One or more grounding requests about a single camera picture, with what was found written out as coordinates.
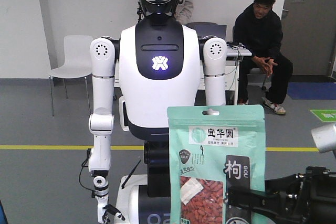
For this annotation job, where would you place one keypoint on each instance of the standing person grey hoodie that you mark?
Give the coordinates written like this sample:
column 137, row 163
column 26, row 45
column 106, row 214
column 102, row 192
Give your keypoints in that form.
column 184, row 11

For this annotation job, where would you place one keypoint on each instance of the white plastic chair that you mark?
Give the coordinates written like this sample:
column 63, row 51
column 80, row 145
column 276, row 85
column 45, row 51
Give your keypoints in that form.
column 77, row 63

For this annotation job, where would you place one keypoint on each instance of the teal goji berry bag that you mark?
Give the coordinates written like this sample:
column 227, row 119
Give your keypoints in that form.
column 211, row 149

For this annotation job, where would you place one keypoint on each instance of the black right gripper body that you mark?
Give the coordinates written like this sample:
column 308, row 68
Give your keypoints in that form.
column 298, row 198

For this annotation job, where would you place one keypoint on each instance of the white humanoid robot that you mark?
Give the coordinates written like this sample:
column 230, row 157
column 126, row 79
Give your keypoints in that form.
column 160, row 63

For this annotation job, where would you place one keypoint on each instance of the seated man in black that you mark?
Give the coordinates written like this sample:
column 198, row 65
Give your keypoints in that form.
column 259, row 28

